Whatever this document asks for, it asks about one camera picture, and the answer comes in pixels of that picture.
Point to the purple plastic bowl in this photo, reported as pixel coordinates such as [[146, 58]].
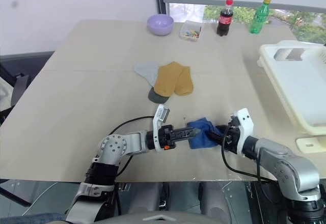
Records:
[[160, 25]]

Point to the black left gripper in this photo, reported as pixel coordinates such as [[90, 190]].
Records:
[[168, 137]]

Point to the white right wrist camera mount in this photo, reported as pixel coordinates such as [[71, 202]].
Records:
[[245, 124]]

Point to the green bottle with yellow cap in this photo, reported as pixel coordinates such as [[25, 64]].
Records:
[[259, 17]]

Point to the light grey sock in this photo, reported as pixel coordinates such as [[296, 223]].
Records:
[[146, 71]]

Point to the grey robot torso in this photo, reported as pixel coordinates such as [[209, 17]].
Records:
[[163, 219]]

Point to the white plastic lid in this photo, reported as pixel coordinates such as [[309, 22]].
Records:
[[312, 145]]

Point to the blue sock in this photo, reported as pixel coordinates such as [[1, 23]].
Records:
[[201, 142]]

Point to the mustard yellow sock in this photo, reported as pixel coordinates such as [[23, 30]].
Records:
[[165, 81], [184, 84]]

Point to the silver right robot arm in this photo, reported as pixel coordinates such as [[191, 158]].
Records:
[[293, 168]]

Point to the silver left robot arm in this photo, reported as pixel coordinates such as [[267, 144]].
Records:
[[114, 147]]

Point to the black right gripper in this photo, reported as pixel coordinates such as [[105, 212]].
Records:
[[231, 138]]

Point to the dark grey-green sock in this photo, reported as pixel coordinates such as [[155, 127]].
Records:
[[156, 98]]

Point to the white plastic basket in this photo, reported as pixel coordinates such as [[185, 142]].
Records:
[[300, 86]]

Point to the small clear plastic container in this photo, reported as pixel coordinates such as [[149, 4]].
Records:
[[190, 31]]

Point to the cola bottle with red cap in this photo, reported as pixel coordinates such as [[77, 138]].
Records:
[[224, 20]]

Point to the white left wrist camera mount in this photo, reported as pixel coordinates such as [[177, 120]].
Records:
[[158, 117]]

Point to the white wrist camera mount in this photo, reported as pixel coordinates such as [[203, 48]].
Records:
[[158, 117], [245, 124]]

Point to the blue denim fabric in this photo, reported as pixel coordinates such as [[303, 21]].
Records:
[[30, 219]]

